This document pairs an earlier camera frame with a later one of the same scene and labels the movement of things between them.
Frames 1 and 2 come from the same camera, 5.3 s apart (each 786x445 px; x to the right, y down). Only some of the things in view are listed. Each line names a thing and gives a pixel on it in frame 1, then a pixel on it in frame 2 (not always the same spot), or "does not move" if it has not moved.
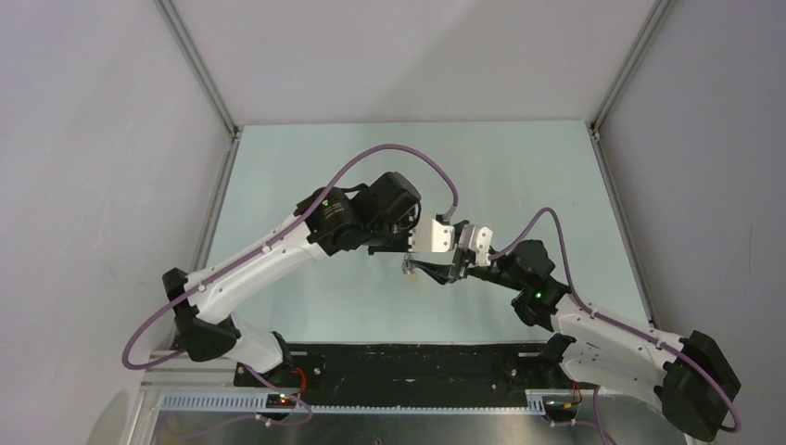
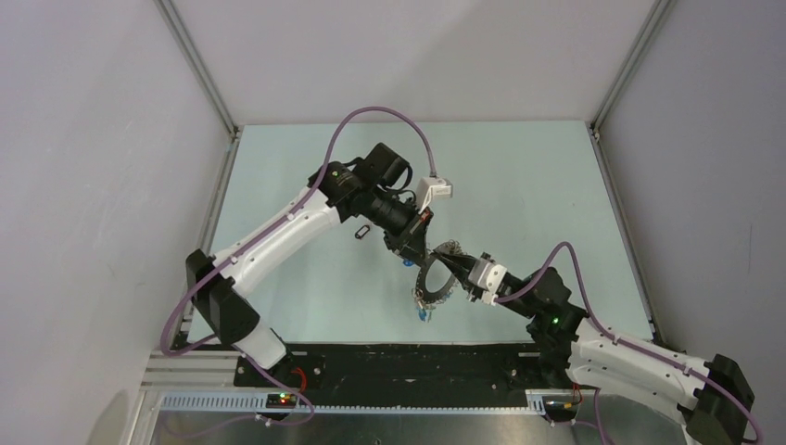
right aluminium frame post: x=657 y=13 does not move
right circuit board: x=559 y=403 does not move
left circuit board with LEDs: x=279 y=400 does not move
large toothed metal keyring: x=406 y=266 → x=422 y=291
